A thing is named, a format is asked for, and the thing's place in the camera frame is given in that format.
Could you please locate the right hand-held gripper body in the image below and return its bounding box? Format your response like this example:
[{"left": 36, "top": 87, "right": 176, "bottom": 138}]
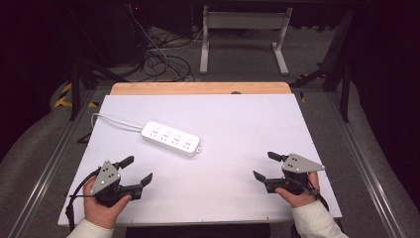
[{"left": 264, "top": 153, "right": 327, "bottom": 196}]

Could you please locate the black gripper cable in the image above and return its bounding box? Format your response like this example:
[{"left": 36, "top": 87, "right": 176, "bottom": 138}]
[
  {"left": 64, "top": 168, "right": 102, "bottom": 233},
  {"left": 305, "top": 184, "right": 332, "bottom": 212}
]

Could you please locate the person's left hand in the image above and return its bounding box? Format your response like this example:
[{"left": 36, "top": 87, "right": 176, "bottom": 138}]
[{"left": 82, "top": 175, "right": 133, "bottom": 230}]

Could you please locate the yellow black hazard tape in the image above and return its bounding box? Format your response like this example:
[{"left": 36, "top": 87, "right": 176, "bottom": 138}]
[{"left": 53, "top": 81, "right": 99, "bottom": 109}]

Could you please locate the tangle of black floor cables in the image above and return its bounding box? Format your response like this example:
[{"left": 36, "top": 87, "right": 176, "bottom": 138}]
[{"left": 140, "top": 31, "right": 196, "bottom": 83}]

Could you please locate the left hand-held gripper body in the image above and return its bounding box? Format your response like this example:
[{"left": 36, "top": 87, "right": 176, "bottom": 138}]
[{"left": 90, "top": 160, "right": 144, "bottom": 208}]

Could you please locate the black metal stand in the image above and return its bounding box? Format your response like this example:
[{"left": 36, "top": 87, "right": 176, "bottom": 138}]
[
  {"left": 67, "top": 59, "right": 130, "bottom": 122},
  {"left": 290, "top": 9, "right": 356, "bottom": 124}
]

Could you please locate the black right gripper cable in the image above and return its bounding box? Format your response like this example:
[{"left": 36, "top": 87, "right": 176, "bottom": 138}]
[{"left": 305, "top": 184, "right": 332, "bottom": 212}]

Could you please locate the white power strip cable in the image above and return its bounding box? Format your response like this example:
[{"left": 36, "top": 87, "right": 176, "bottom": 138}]
[{"left": 90, "top": 112, "right": 145, "bottom": 131}]

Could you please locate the person's right hand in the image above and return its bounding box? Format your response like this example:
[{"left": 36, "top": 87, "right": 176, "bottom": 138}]
[{"left": 274, "top": 171, "right": 321, "bottom": 209}]

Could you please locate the white floor cable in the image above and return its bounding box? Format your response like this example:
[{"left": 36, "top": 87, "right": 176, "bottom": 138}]
[{"left": 127, "top": 3, "right": 206, "bottom": 82}]

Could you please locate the white power strip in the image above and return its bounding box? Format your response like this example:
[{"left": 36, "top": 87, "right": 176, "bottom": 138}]
[{"left": 141, "top": 120, "right": 203, "bottom": 159}]

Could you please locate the white table cover board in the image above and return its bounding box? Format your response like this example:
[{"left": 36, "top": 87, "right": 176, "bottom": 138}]
[{"left": 56, "top": 93, "right": 344, "bottom": 228}]

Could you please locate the aluminium floor rail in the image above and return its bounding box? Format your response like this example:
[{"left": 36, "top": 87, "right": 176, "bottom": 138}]
[
  {"left": 6, "top": 88, "right": 97, "bottom": 238},
  {"left": 325, "top": 90, "right": 408, "bottom": 238}
]

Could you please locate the white metal desk frame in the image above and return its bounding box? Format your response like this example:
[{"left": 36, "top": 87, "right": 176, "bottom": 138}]
[{"left": 199, "top": 4, "right": 294, "bottom": 76}]

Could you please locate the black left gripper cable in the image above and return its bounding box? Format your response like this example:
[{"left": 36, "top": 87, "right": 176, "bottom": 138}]
[{"left": 64, "top": 168, "right": 102, "bottom": 233}]

